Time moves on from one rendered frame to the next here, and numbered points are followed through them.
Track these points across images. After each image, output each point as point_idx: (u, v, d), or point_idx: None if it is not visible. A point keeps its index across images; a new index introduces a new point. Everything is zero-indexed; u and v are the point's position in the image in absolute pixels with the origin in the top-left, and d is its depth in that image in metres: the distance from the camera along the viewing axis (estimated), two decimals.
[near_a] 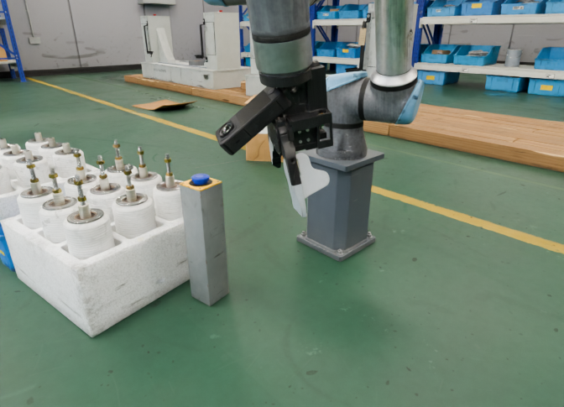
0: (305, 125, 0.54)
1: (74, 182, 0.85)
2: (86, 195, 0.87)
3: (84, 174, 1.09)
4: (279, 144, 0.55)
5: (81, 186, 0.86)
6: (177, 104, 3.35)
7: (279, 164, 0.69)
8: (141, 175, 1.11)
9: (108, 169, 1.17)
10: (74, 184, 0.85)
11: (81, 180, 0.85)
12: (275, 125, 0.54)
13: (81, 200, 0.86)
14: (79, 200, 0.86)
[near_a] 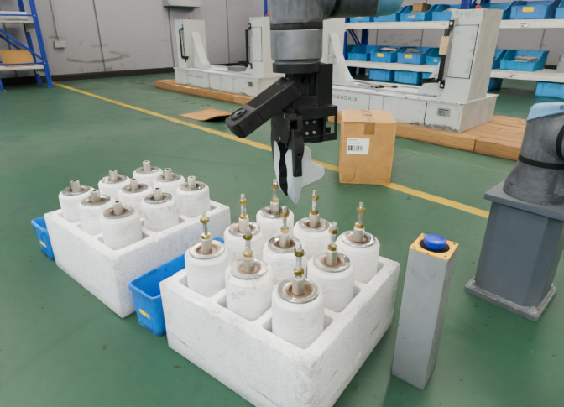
0: (314, 114, 0.57)
1: (294, 252, 0.68)
2: (303, 268, 0.69)
3: (248, 224, 0.92)
4: (289, 131, 0.57)
5: (301, 258, 0.68)
6: (230, 114, 3.17)
7: (286, 188, 0.66)
8: (312, 224, 0.93)
9: (263, 213, 1.00)
10: (294, 254, 0.68)
11: (303, 250, 0.67)
12: (286, 112, 0.57)
13: (299, 275, 0.68)
14: (295, 273, 0.69)
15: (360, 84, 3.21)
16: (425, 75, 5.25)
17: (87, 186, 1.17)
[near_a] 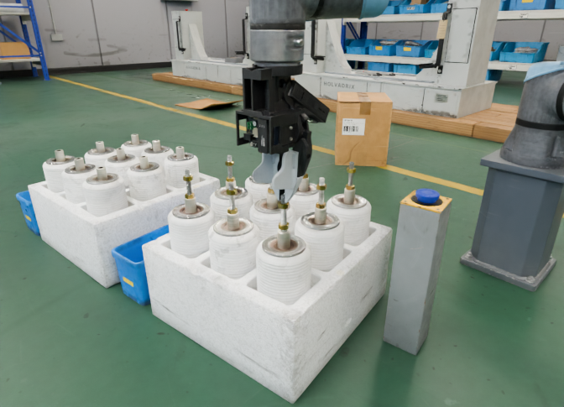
0: None
1: (287, 203, 0.65)
2: (281, 226, 0.65)
3: (235, 187, 0.88)
4: None
5: (280, 211, 0.65)
6: (226, 103, 3.14)
7: (285, 194, 0.63)
8: (302, 188, 0.90)
9: (252, 180, 0.96)
10: (286, 204, 0.65)
11: (279, 203, 0.64)
12: None
13: (279, 225, 0.67)
14: None
15: (357, 72, 3.18)
16: None
17: (72, 157, 1.14)
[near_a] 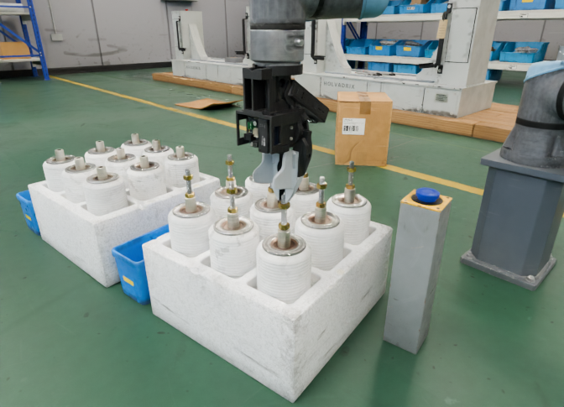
0: None
1: (283, 206, 0.64)
2: None
3: (235, 186, 0.88)
4: None
5: (284, 209, 0.65)
6: (226, 102, 3.14)
7: (285, 194, 0.63)
8: (302, 187, 0.90)
9: (252, 179, 0.96)
10: (284, 208, 0.64)
11: None
12: None
13: (289, 227, 0.66)
14: (287, 226, 0.65)
15: (357, 72, 3.18)
16: None
17: (72, 156, 1.14)
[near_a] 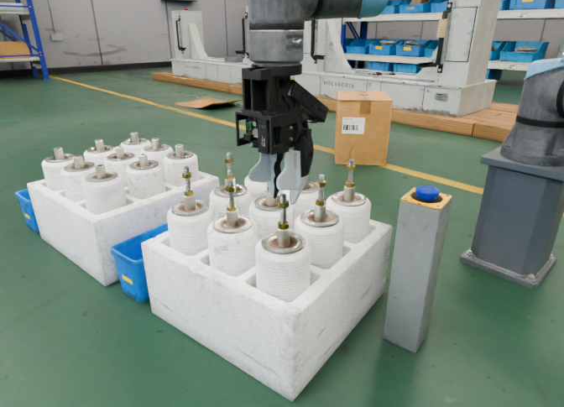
0: None
1: (279, 201, 0.65)
2: (287, 224, 0.65)
3: (234, 185, 0.88)
4: None
5: (284, 211, 0.64)
6: (226, 102, 3.13)
7: (290, 195, 0.63)
8: None
9: None
10: (279, 204, 0.65)
11: (284, 203, 0.64)
12: None
13: (279, 227, 0.65)
14: (278, 224, 0.66)
15: (357, 71, 3.18)
16: None
17: (71, 155, 1.13)
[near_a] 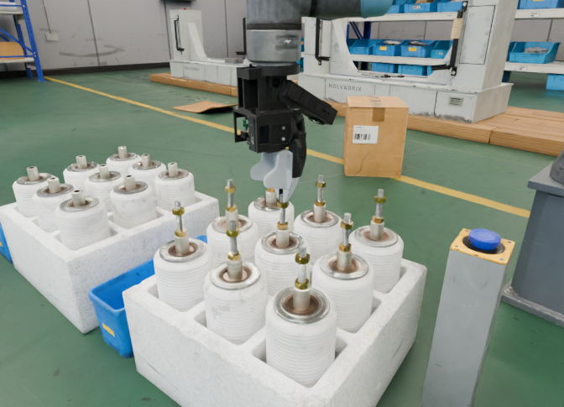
0: None
1: (303, 261, 0.49)
2: (298, 278, 0.52)
3: (237, 217, 0.73)
4: None
5: None
6: (226, 106, 2.98)
7: (284, 194, 0.63)
8: (317, 217, 0.75)
9: (257, 206, 0.81)
10: (305, 263, 0.49)
11: None
12: None
13: (309, 284, 0.51)
14: (307, 284, 0.50)
15: (364, 74, 3.03)
16: (430, 69, 5.06)
17: (48, 174, 0.98)
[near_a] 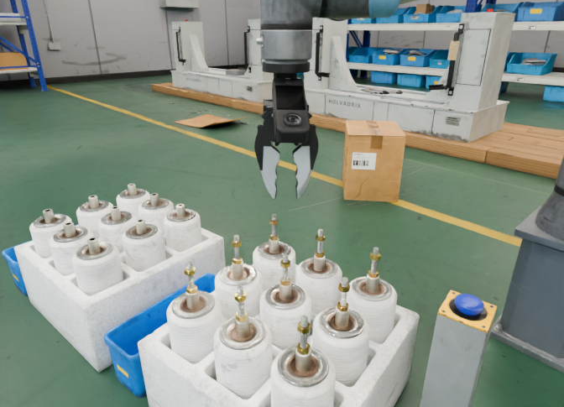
0: (307, 109, 0.62)
1: (305, 331, 0.54)
2: (300, 342, 0.57)
3: (242, 268, 0.78)
4: (310, 127, 0.59)
5: None
6: (227, 121, 3.04)
7: (276, 190, 0.65)
8: (317, 268, 0.80)
9: (260, 253, 0.87)
10: (306, 332, 0.54)
11: None
12: None
13: (310, 349, 0.57)
14: (308, 350, 0.56)
15: (363, 89, 3.08)
16: (429, 78, 5.12)
17: (63, 216, 1.04)
